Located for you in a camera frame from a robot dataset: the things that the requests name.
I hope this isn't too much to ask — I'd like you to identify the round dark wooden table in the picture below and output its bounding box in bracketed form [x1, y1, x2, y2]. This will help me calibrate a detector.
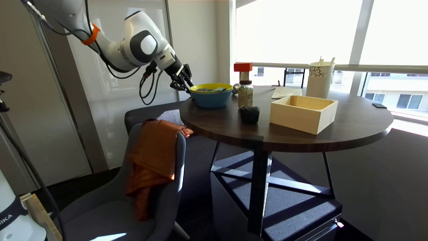
[177, 86, 395, 237]

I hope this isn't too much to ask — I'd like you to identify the black metal frame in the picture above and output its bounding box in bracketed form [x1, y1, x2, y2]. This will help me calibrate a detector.
[282, 67, 307, 90]

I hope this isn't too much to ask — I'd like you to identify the light wooden box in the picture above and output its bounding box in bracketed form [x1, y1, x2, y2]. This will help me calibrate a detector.
[268, 94, 339, 137]

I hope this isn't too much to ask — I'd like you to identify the white object with black strap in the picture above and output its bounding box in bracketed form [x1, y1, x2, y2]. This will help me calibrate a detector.
[0, 170, 48, 241]

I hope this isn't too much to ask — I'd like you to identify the black round object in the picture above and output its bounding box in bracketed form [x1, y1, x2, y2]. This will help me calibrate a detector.
[238, 105, 260, 126]

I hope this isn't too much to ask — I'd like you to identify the orange cloth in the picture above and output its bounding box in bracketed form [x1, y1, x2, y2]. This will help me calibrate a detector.
[124, 118, 195, 222]

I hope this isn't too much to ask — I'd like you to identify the light wooden stick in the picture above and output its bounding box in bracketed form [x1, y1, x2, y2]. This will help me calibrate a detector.
[18, 192, 64, 241]

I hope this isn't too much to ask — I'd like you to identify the tall white paper cup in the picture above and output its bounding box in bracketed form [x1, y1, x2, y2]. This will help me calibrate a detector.
[304, 55, 337, 101]

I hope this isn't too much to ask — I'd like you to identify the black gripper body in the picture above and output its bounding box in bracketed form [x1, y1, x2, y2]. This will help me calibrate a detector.
[163, 54, 193, 87]

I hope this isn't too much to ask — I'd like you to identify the yellow and blue bowl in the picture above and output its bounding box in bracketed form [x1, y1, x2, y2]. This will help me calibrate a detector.
[188, 82, 234, 110]

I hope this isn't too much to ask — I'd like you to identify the grey chair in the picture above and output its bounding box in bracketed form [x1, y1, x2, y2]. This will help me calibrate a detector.
[52, 122, 189, 241]

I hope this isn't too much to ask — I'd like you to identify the glass jar with red lid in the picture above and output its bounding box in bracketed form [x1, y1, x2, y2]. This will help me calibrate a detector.
[232, 62, 255, 109]

